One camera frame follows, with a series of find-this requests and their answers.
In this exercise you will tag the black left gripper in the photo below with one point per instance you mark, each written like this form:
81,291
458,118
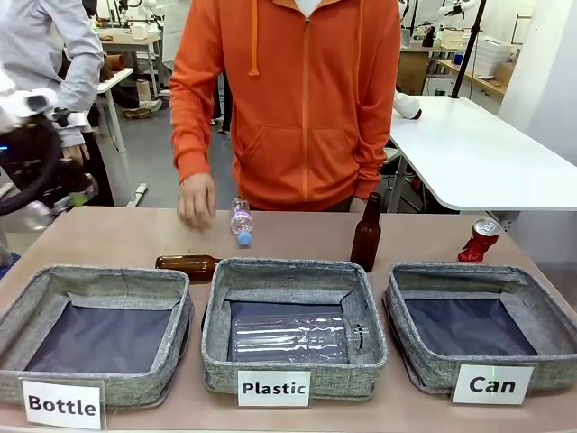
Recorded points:
63,191

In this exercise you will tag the person's right forearm orange sleeve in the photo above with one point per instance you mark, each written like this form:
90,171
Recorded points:
191,144

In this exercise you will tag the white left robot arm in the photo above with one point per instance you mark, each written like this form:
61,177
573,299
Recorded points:
13,101

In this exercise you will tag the person's left forearm orange sleeve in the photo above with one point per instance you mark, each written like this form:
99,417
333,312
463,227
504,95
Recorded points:
377,144

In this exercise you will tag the grey fabric basket bottle label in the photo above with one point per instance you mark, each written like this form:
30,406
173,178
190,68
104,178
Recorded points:
135,382

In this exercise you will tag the grey fabric basket plastic label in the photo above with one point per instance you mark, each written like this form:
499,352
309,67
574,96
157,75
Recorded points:
342,380

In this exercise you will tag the crushed red soda can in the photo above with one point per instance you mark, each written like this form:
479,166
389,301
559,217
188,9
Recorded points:
478,243

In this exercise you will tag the white sign reading Can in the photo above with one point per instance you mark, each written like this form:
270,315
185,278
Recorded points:
492,384

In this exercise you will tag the grey fabric basket can label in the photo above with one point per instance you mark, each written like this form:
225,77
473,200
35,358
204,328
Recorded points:
555,376

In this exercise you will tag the grey-shirted person's hand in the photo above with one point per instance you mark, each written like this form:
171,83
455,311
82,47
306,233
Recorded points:
74,154

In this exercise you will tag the person's right hand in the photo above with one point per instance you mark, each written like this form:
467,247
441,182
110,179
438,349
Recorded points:
196,203

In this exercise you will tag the black wrist watch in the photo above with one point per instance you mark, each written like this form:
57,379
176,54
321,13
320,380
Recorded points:
61,118

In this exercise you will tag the pair of shoes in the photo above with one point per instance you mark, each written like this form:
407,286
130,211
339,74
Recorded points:
143,109

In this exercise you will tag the brown glass beer bottle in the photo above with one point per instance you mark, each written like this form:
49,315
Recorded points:
189,267
366,239

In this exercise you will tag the brown cylinder object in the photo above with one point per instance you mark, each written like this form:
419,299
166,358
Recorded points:
115,63

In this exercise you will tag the person in grey shirt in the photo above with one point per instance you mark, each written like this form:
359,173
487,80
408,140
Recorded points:
45,40

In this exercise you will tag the small clear bottle blue cap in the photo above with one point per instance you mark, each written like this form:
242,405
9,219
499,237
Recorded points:
241,221

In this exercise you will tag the white sign reading Bottle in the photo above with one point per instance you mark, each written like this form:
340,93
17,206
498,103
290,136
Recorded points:
62,405

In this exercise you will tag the person in orange hoodie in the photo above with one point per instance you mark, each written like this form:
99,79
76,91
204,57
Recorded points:
306,113

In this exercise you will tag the large clear plastic bottle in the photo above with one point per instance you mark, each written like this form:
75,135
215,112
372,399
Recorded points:
288,338

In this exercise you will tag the white sign reading Plastic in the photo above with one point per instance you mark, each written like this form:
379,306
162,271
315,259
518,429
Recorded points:
274,388

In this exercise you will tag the white object with red tip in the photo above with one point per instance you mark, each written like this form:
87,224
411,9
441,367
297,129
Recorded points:
407,106

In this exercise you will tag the large white table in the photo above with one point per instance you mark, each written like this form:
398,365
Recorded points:
473,153

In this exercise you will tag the black tripod pole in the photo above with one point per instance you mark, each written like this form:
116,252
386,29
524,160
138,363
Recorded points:
467,49

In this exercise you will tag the wooden top workbench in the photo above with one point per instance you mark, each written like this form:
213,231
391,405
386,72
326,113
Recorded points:
478,76

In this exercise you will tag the stack of white storage boxes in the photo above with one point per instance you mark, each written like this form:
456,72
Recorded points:
496,54

